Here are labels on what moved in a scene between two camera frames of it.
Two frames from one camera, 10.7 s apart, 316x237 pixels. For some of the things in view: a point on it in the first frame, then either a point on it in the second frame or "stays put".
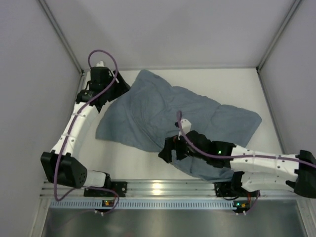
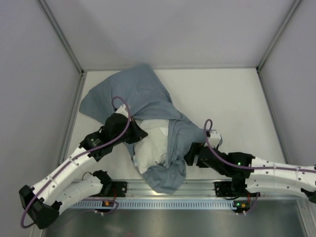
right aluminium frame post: (280, 137) stays put
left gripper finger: (118, 87) to (134, 132)
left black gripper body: (114, 87) to (136, 132)
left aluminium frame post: (61, 37) stays put
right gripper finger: (172, 143) to (195, 149)
